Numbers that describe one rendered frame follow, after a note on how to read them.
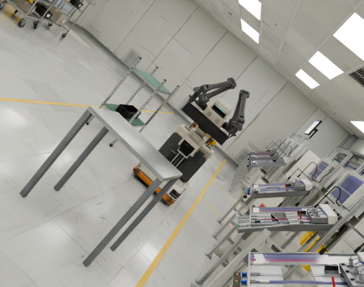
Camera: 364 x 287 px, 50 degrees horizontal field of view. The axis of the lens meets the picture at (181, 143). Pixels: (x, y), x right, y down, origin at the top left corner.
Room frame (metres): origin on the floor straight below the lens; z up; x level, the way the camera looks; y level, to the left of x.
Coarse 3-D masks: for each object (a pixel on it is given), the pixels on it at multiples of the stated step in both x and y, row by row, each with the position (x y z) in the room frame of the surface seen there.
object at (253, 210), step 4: (252, 208) 4.05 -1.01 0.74; (256, 208) 4.05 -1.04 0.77; (260, 208) 4.05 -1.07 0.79; (264, 208) 4.04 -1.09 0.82; (268, 208) 4.04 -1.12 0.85; (272, 208) 4.04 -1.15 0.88; (276, 208) 4.03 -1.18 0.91; (280, 208) 4.03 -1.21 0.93; (284, 208) 4.03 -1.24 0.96; (288, 208) 4.02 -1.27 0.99; (292, 208) 4.02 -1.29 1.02; (296, 208) 4.01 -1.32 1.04; (300, 208) 4.01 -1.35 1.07; (252, 212) 3.90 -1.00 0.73; (256, 212) 3.90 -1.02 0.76; (260, 212) 3.89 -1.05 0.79; (264, 212) 3.89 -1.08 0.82; (268, 212) 3.89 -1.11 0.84; (272, 212) 3.88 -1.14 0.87; (276, 212) 3.88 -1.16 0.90; (280, 212) 3.88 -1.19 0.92; (284, 212) 3.88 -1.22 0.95; (296, 212) 3.87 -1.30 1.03
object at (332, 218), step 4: (320, 204) 3.87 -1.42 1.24; (324, 204) 3.87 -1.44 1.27; (324, 208) 3.70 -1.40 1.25; (328, 208) 3.69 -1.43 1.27; (324, 212) 3.60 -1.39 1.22; (328, 212) 3.53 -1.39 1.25; (332, 212) 3.53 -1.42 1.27; (328, 216) 3.41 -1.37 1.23; (332, 216) 3.41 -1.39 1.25; (336, 216) 3.41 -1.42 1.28; (328, 220) 3.41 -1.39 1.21; (332, 220) 3.41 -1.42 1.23; (336, 220) 3.40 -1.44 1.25
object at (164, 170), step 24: (120, 120) 2.81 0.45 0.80; (96, 144) 2.94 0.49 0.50; (144, 144) 2.73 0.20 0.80; (48, 168) 2.55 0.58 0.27; (72, 168) 2.93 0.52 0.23; (168, 168) 2.66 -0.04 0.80; (24, 192) 2.52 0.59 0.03; (144, 192) 2.39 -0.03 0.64; (144, 216) 2.79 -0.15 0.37; (120, 240) 2.79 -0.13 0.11
